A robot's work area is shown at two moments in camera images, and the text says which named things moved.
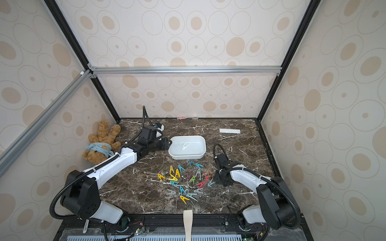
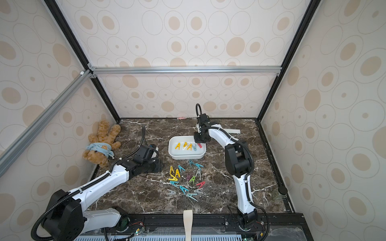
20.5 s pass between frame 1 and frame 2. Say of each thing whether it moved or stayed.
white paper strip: stayed
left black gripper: moved
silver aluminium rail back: stayed
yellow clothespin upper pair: stayed
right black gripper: moved
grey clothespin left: stayed
